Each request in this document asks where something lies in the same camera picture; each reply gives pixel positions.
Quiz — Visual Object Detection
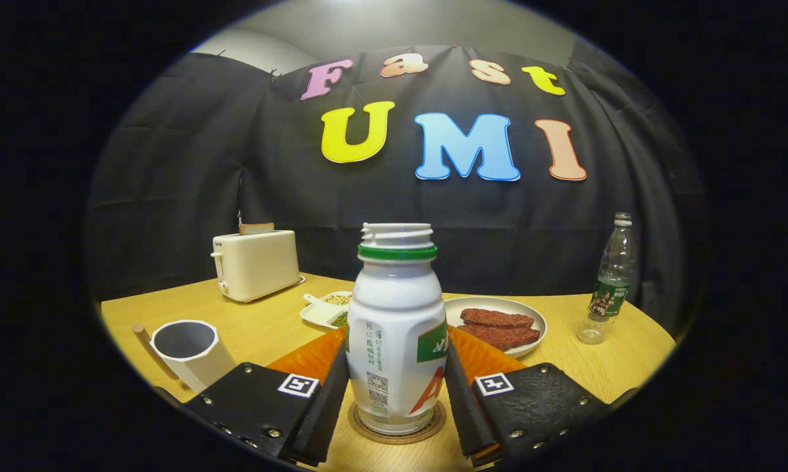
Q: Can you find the white round plate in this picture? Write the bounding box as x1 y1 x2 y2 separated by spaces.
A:
444 296 548 359

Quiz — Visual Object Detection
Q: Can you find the black backdrop cloth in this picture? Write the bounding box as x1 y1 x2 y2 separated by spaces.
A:
85 45 706 342

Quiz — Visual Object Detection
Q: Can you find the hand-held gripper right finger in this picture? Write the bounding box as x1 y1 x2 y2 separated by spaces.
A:
443 326 611 467

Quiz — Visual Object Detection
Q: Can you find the white juice bottle green collar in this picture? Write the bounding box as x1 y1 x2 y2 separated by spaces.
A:
345 222 448 436

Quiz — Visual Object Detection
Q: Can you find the wooden table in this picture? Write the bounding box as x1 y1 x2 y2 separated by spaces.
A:
99 272 678 472

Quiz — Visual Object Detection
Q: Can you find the white divided dish with beans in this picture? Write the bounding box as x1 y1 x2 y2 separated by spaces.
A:
300 291 354 330

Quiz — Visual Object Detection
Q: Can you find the clear plastic water bottle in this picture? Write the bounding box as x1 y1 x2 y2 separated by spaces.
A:
576 212 637 345

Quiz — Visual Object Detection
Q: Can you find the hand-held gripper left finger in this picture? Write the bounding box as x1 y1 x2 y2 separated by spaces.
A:
171 328 350 467

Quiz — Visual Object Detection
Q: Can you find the round wooden coaster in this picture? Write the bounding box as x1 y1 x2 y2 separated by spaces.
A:
347 400 448 446

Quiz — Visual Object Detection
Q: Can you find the red meat slice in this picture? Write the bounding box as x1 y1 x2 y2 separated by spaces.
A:
458 323 541 351
460 308 536 329

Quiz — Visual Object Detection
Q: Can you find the white cup with wooden handle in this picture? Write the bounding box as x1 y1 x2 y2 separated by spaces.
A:
131 319 237 393

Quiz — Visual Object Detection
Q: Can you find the cream toaster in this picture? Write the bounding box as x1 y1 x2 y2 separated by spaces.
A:
211 229 306 304

